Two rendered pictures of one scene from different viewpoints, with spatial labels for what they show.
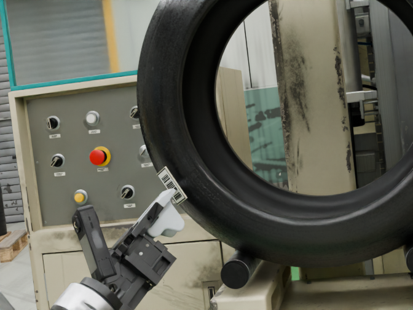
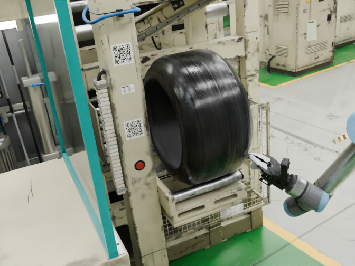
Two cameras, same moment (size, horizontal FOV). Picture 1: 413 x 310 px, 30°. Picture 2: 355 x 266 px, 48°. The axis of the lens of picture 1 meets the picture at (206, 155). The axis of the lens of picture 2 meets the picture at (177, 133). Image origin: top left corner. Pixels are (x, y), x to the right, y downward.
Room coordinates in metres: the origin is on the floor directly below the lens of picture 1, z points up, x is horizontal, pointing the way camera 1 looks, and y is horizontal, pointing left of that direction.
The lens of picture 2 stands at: (2.25, 1.09, 1.80)
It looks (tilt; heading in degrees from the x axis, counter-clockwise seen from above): 23 degrees down; 235
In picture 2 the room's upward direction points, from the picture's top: 6 degrees counter-clockwise
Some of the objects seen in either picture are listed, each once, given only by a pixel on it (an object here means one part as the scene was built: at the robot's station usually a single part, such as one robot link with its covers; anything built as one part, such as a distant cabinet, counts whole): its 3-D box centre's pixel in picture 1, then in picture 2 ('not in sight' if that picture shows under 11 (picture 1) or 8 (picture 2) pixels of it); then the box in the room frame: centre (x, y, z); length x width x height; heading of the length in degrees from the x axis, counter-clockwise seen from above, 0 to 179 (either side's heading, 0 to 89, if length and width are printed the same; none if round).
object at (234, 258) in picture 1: (251, 252); (206, 186); (1.35, -0.06, 0.90); 0.35 x 0.05 x 0.05; 168
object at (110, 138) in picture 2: not in sight; (111, 138); (1.66, -0.22, 1.19); 0.05 x 0.04 x 0.48; 78
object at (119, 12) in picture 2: not in sight; (110, 10); (1.57, -0.23, 1.66); 0.19 x 0.19 x 0.06; 78
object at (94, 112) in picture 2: not in sight; (115, 129); (1.45, -0.61, 1.05); 0.20 x 0.15 x 0.30; 168
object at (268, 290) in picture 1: (255, 288); (206, 199); (1.35, -0.06, 0.83); 0.36 x 0.09 x 0.06; 168
